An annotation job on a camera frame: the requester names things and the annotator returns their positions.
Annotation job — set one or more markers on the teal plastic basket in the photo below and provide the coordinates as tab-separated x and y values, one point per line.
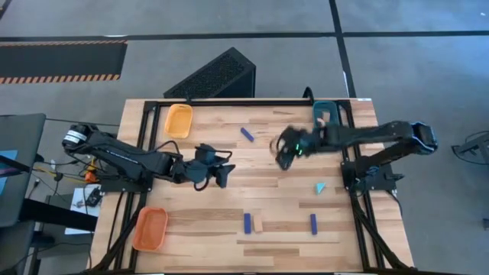
316	109

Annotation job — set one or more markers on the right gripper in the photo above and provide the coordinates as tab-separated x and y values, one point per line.
305	141

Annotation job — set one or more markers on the natural wood block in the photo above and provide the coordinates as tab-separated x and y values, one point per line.
258	223

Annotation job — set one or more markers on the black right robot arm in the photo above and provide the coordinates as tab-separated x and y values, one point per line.
382	131

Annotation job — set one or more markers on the turquoise triangle block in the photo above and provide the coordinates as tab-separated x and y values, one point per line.
319	187

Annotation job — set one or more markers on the black desk base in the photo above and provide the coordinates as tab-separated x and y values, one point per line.
57	215

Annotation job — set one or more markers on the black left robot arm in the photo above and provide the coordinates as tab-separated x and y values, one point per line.
114	151

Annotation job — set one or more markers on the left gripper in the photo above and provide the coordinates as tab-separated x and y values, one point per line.
195	170

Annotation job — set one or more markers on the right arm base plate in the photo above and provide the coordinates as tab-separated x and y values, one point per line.
382	179

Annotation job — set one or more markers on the blue rectangular block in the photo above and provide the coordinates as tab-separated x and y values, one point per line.
313	224
247	223
247	134

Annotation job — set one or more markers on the yellow plastic basket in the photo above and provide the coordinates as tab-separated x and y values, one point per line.
178	121

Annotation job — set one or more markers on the small black device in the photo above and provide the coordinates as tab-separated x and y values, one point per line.
92	198

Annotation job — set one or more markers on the black perforated computer tower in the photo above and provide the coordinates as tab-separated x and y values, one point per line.
214	74

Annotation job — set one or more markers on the black aluminium table frame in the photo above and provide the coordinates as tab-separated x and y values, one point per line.
248	103

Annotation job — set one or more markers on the dark grey monitor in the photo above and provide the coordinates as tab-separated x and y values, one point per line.
23	160

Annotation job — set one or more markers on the orange connector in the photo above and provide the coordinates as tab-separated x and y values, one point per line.
90	177

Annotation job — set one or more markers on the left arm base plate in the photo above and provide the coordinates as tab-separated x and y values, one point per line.
122	186

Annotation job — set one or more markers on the orange plastic basket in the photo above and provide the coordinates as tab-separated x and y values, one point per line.
149	229

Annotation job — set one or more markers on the black hazard-striped floor mat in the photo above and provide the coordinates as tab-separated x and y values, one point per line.
61	59

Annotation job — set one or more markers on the white paper sheets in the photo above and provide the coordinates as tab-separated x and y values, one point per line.
76	193

